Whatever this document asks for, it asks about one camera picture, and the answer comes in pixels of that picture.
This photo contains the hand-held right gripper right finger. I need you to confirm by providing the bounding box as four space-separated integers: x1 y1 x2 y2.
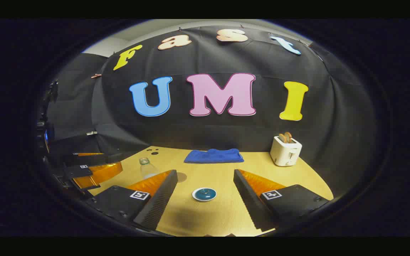
233 169 330 231

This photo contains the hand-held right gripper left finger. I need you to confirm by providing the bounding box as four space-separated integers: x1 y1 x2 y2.
86 170 179 231

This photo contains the clear plastic water bottle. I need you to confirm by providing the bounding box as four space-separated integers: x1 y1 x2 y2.
140 157 159 179

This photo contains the white teacup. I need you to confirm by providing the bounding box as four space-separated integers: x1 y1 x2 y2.
192 187 217 202

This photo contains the blue folded towel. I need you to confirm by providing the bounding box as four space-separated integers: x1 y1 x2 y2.
184 148 245 164

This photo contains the white toaster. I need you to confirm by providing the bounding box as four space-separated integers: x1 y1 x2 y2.
270 135 303 167

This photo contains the black backdrop cloth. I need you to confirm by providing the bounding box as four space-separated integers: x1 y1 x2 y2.
47 26 373 192

